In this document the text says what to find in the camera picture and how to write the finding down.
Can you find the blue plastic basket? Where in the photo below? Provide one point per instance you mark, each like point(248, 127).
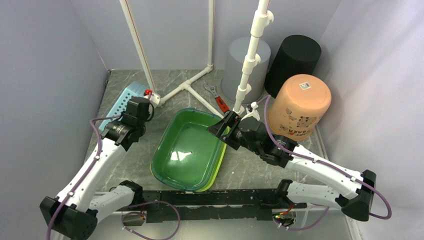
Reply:
point(135, 89)

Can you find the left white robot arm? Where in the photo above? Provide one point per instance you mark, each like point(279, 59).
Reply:
point(74, 212)

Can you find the clear teal plastic tub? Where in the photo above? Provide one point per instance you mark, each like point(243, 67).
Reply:
point(185, 152)

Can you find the black plastic bucket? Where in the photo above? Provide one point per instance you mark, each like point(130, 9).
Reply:
point(297, 54)

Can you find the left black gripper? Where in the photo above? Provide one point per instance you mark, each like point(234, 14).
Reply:
point(149, 112)

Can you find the red handled adjustable wrench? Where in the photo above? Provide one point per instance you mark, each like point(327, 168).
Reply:
point(220, 102)

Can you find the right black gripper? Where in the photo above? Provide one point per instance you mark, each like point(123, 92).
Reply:
point(217, 128)

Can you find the orange plastic bucket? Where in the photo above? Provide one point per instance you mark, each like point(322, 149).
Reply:
point(299, 105)

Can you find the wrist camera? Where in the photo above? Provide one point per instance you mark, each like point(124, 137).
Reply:
point(251, 111)
point(153, 97)

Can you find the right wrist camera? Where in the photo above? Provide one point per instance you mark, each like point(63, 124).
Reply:
point(251, 111)

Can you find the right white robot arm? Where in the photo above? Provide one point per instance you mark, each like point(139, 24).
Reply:
point(344, 189)

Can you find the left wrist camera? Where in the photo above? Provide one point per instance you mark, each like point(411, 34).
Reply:
point(153, 97)

